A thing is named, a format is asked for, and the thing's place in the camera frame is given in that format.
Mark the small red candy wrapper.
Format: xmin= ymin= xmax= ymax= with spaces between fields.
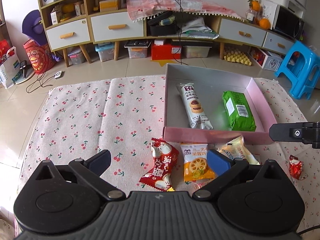
xmin=289 ymin=155 xmax=308 ymax=180

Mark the green snack pack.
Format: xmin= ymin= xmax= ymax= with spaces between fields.
xmin=222 ymin=90 xmax=256 ymax=132

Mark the red white snack pouch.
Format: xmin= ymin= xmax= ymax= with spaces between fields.
xmin=139 ymin=138 xmax=179 ymax=192

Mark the black box on shelf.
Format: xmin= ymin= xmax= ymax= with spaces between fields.
xmin=147 ymin=11 xmax=177 ymax=36

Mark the clear bin blue lid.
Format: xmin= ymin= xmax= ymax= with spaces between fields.
xmin=95 ymin=42 xmax=114 ymax=62

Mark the lotus root cookie pack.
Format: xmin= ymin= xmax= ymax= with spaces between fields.
xmin=180 ymin=144 xmax=216 ymax=182

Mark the black microwave oven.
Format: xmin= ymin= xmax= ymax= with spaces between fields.
xmin=259 ymin=0 xmax=304 ymax=40

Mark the purple hat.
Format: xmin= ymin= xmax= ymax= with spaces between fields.
xmin=22 ymin=10 xmax=47 ymax=46

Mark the cherry print tablecloth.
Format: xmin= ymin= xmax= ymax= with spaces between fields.
xmin=18 ymin=75 xmax=319 ymax=231

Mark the cream white wafer pack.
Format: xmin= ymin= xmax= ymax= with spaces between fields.
xmin=218 ymin=135 xmax=260 ymax=165

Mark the orange fruit lower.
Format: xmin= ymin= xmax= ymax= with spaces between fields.
xmin=258 ymin=18 xmax=271 ymax=30

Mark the orange fruit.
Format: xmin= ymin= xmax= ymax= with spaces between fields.
xmin=248 ymin=0 xmax=261 ymax=12
xmin=258 ymin=18 xmax=271 ymax=30

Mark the small clear grey bin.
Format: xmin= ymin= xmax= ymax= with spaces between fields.
xmin=68 ymin=48 xmax=86 ymax=65

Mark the orange fruit upper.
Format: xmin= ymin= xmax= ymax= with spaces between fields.
xmin=248 ymin=0 xmax=261 ymax=12

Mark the clear bin black lid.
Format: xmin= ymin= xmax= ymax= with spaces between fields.
xmin=124 ymin=40 xmax=151 ymax=59

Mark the long wooden tv cabinet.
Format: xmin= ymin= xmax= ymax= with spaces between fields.
xmin=38 ymin=0 xmax=294 ymax=57

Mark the chocolate tart cookie pack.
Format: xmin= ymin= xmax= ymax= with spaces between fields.
xmin=176 ymin=83 xmax=214 ymax=130

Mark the pink cloth on cabinet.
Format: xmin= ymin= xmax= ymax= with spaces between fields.
xmin=126 ymin=0 xmax=244 ymax=22

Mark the pink cardboard box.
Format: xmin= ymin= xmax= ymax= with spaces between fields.
xmin=163 ymin=64 xmax=277 ymax=145

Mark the white shopping bag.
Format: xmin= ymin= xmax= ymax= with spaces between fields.
xmin=1 ymin=47 xmax=22 ymax=89

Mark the white toy box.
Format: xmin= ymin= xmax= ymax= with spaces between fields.
xmin=248 ymin=47 xmax=283 ymax=72

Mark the red festive bucket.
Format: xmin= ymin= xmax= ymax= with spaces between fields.
xmin=23 ymin=39 xmax=56 ymax=74

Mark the blue plastic stool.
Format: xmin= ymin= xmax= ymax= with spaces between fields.
xmin=274 ymin=41 xmax=319 ymax=100

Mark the yellow egg tray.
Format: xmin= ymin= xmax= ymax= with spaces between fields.
xmin=223 ymin=46 xmax=252 ymax=66

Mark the red storage box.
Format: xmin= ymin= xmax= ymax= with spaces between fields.
xmin=151 ymin=43 xmax=182 ymax=61

